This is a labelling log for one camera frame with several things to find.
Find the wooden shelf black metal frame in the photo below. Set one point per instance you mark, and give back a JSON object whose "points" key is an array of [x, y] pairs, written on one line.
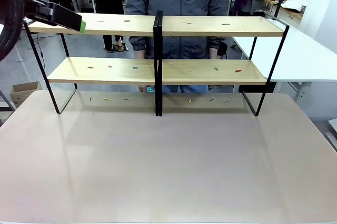
{"points": [[237, 28], [118, 27]]}

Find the wooden workbench with clutter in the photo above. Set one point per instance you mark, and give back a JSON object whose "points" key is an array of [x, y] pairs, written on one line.
{"points": [[289, 4]]}

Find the person's right forearm grey sleeve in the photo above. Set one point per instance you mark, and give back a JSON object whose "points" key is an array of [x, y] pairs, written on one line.
{"points": [[137, 43]]}

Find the cardboard box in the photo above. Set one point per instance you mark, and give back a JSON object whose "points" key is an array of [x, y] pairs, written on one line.
{"points": [[25, 93]]}

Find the white table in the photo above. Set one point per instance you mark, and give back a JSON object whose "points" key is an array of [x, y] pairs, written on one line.
{"points": [[295, 55]]}

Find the person's left forearm grey sleeve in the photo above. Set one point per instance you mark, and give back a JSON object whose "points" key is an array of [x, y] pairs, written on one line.
{"points": [[217, 42]]}

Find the black chair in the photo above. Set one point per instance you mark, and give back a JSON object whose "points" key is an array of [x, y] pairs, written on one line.
{"points": [[223, 49]]}

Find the person's right hand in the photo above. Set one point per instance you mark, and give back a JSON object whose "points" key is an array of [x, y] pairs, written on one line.
{"points": [[139, 54]]}

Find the person's left hand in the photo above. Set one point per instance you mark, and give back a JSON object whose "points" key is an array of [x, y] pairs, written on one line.
{"points": [[213, 53]]}

